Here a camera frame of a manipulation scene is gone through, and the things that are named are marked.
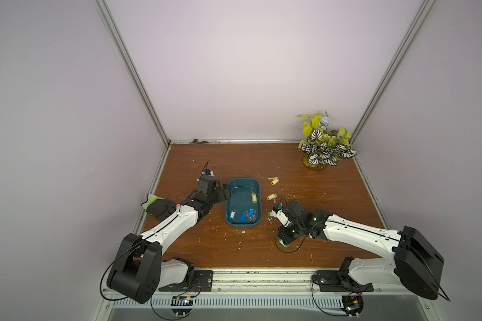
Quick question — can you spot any teal plastic storage box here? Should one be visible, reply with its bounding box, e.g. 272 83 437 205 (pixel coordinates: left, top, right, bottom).
225 178 262 229

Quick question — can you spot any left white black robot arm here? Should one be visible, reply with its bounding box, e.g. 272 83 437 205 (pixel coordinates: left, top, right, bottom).
101 170 231 303

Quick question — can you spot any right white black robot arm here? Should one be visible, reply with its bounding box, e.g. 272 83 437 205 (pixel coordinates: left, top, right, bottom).
269 201 449 300

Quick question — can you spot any black green work glove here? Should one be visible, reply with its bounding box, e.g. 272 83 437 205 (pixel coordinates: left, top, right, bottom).
141 194 177 221

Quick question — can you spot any artificial potted plant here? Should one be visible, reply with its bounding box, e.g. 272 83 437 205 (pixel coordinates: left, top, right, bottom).
298 112 357 171

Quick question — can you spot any right controller board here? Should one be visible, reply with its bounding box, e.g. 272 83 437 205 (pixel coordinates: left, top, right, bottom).
341 292 364 318

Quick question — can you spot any controller board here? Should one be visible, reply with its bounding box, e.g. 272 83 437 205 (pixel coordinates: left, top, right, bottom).
341 292 364 318
170 296 195 320

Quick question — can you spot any left controller board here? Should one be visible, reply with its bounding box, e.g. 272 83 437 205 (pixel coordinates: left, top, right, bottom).
170 296 195 320

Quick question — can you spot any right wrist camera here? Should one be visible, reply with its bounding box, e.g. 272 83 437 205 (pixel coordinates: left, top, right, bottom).
272 205 290 227

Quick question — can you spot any aluminium front rail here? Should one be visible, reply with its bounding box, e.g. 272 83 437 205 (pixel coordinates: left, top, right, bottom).
142 268 406 297

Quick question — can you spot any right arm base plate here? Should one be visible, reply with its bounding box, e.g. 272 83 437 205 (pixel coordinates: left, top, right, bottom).
311 270 374 293

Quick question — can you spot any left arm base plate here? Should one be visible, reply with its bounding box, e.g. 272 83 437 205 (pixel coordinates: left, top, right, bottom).
158 270 214 293

